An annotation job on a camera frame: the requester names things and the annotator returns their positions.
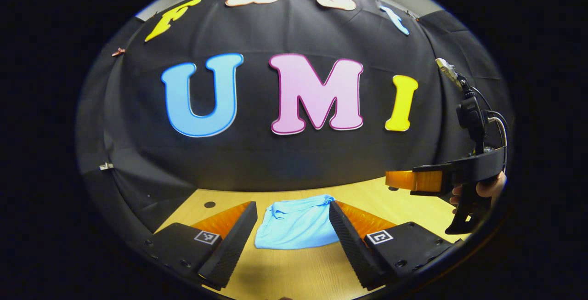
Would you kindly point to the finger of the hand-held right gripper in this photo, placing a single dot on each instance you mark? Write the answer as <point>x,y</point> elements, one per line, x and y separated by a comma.
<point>413,180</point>

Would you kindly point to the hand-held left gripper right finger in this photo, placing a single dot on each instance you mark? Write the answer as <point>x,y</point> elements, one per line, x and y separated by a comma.
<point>349,245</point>

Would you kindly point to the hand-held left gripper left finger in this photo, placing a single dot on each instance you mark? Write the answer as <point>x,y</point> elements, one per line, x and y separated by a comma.
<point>232,247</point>

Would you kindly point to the light blue T-shirt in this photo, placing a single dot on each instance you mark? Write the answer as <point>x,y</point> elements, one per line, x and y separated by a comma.
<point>294,224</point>

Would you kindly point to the black backdrop cloth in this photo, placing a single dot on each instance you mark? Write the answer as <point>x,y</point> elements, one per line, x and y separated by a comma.
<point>275,162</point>

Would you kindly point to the silver backdrop clip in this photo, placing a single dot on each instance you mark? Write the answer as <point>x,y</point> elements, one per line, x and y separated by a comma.
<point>106,166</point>

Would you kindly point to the copper backdrop clip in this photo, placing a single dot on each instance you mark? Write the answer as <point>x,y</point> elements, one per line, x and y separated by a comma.
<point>118,52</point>

